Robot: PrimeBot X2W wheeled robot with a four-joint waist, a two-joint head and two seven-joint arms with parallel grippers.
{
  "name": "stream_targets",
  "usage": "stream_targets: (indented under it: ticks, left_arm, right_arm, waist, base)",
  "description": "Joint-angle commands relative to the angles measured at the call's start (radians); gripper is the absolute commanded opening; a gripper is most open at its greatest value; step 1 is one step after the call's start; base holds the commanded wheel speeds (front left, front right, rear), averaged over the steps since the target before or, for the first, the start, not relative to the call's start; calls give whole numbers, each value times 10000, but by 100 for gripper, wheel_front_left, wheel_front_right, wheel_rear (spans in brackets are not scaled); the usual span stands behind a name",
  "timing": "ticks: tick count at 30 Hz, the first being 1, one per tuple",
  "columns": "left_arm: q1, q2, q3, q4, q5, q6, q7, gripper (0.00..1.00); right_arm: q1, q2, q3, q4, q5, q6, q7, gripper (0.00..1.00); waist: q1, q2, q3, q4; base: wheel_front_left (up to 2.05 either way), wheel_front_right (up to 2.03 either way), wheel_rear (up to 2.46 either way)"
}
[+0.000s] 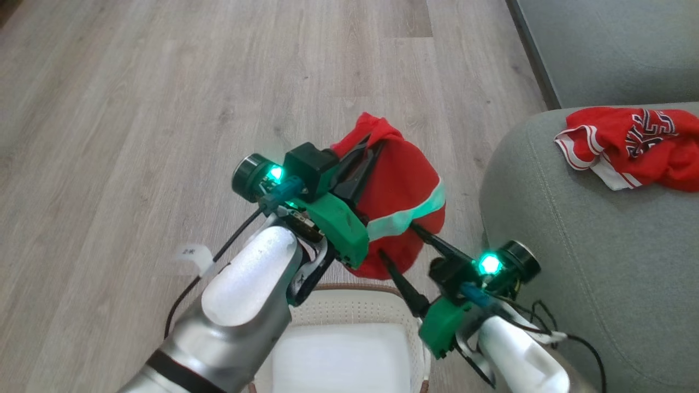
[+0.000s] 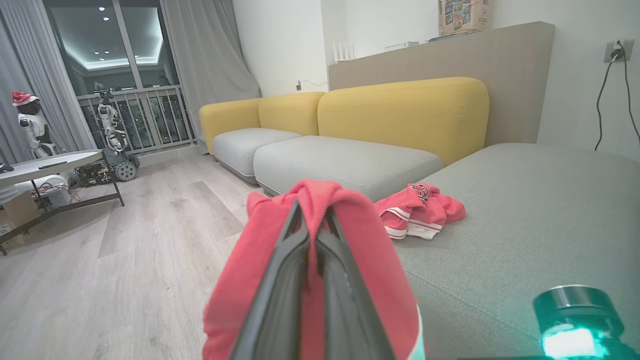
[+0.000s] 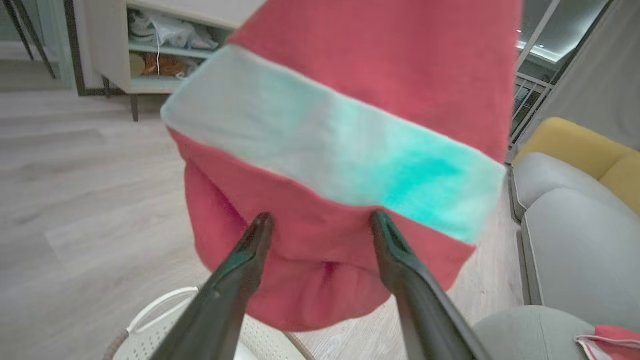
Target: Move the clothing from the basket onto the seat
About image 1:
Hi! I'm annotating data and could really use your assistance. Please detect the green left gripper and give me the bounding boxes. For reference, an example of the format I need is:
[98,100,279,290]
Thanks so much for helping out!
[232,135,384,269]

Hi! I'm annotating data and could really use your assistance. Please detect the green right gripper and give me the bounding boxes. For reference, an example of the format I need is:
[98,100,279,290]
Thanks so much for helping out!
[378,222,541,359]

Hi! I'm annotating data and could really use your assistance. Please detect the red basketball shorts white stripe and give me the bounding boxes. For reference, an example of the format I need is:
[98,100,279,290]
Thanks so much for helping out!
[330,112,447,280]

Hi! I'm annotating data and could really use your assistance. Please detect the red basketball jersey with lettering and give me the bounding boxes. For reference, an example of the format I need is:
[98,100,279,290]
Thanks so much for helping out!
[554,107,699,193]

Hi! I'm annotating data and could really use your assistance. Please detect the grey fabric sofa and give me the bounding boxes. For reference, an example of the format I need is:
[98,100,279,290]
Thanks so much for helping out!
[479,102,699,393]

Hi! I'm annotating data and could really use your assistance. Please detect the grey sofa seat cushion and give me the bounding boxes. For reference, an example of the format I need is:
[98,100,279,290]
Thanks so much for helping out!
[507,0,699,110]

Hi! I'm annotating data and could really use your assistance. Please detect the white plastic laundry basket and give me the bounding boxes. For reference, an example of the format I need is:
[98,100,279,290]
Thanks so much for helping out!
[248,283,433,393]

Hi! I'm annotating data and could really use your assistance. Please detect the blue right cable connector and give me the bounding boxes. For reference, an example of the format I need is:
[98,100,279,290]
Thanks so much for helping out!
[460,282,493,307]

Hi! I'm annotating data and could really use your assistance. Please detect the blue cable connector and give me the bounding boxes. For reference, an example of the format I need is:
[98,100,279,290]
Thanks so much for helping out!
[460,282,493,307]
[259,175,305,215]

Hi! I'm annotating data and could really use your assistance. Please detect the blue left cable connector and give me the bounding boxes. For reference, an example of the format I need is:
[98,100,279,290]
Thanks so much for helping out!
[259,175,305,215]

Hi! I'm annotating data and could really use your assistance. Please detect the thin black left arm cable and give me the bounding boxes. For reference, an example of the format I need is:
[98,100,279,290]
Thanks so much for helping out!
[164,209,264,340]

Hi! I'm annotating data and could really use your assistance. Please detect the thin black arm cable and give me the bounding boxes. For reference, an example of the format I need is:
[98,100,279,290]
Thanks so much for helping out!
[491,297,608,393]
[164,209,264,340]

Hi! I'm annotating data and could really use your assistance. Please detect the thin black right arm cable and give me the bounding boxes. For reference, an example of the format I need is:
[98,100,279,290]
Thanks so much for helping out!
[491,297,608,393]

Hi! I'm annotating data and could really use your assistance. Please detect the white cable label tag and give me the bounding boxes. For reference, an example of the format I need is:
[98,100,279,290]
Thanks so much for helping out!
[175,243,215,277]

